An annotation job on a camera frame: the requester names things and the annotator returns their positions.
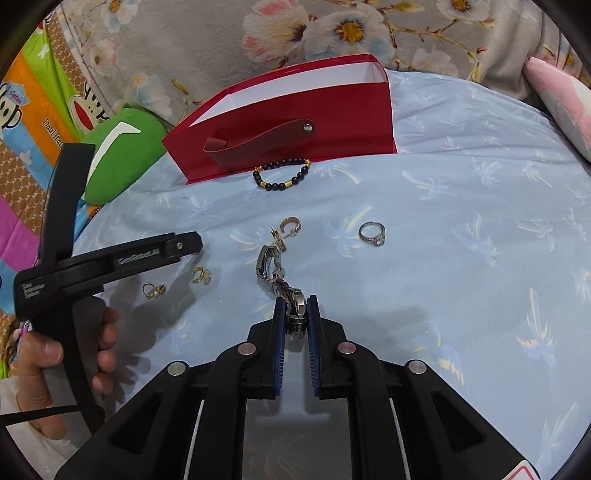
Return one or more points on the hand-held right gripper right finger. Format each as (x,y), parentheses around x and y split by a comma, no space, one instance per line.
(313,350)

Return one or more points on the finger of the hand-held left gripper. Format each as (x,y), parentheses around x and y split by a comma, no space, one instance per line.
(138,258)

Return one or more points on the colourful cartoon printed blanket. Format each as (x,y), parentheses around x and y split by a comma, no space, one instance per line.
(37,115)

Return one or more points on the pink pillow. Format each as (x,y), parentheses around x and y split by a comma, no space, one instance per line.
(563,101)

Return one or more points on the gold hoop earring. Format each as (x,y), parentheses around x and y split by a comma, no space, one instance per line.
(295,224)

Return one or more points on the grey floral blanket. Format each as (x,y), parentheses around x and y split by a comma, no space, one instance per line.
(221,50)

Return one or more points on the small gold earring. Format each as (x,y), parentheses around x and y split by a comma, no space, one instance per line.
(159,290)

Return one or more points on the red jewelry box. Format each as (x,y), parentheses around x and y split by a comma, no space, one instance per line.
(295,120)

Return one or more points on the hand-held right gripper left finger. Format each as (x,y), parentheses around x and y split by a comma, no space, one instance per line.
(278,350)

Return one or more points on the person's left hand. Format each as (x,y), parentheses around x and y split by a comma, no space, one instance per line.
(39,355)

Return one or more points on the silver wristwatch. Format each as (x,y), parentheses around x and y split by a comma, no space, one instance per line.
(268,267)

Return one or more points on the green pillow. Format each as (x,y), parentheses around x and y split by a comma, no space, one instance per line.
(134,157)

